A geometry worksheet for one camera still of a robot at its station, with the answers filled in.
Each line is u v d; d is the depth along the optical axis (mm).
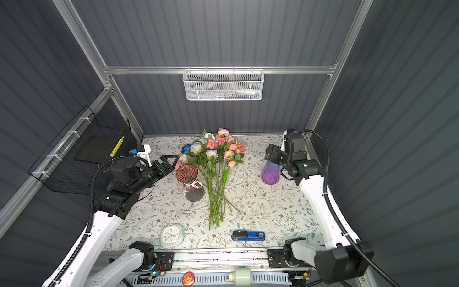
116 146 777
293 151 542
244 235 754
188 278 693
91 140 796
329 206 427
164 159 619
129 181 513
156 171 615
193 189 804
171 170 618
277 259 737
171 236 775
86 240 422
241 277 632
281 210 872
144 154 630
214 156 965
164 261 727
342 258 377
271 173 1022
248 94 909
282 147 661
